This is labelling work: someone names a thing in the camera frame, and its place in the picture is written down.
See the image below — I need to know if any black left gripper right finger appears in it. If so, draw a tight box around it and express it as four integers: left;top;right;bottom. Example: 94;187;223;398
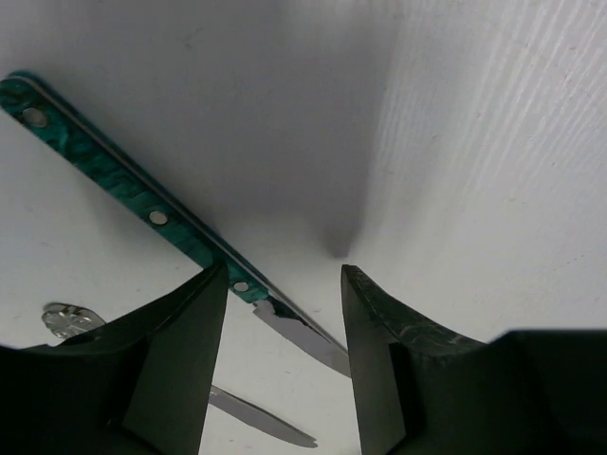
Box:
341;265;606;454

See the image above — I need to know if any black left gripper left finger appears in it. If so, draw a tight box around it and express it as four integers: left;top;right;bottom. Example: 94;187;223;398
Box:
1;264;229;454

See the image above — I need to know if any ornate silver knife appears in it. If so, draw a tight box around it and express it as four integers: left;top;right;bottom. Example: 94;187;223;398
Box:
41;302;318;448

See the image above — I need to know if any green handled knife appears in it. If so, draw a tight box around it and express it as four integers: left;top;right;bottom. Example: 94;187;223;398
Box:
1;71;350;376

